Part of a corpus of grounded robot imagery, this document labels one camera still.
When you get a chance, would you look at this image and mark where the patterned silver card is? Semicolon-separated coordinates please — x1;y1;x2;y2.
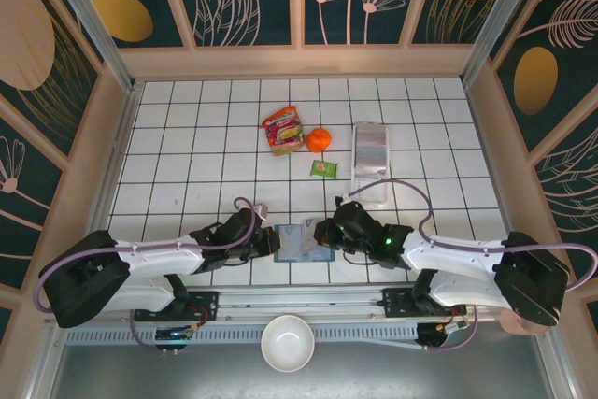
301;216;320;254

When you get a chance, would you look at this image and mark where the clear plastic card tray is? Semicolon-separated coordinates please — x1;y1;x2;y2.
349;121;391;207

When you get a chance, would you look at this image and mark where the small green packet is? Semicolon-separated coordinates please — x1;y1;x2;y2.
309;159;339;180

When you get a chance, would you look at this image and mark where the orange mandarin fruit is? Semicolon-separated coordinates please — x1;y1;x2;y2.
306;127;333;154

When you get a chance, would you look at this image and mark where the white bowl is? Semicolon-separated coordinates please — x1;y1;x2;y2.
260;314;315;375

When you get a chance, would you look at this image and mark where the red orange snack packet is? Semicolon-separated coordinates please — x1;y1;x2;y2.
260;105;306;158

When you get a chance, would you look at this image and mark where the small controller circuit board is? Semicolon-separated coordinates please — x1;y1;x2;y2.
153;323;196;342
434;321;471;335

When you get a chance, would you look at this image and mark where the grey metal sheet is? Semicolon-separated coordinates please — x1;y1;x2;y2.
49;345;557;399

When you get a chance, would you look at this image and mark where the pink plastic cup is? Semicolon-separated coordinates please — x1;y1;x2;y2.
498;309;550;337

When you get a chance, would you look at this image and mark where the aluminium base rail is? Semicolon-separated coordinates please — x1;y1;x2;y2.
184;280;548;324

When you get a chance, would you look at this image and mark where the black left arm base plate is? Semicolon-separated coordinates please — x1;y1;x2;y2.
133;290;221;324

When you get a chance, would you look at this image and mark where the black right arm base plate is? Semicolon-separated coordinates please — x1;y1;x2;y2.
381;286;468;321

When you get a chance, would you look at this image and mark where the grey slotted cable duct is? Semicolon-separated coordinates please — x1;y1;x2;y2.
64;321;421;349

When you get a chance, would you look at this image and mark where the aluminium frame post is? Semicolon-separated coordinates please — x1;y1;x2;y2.
36;0;144;94
460;0;562;87

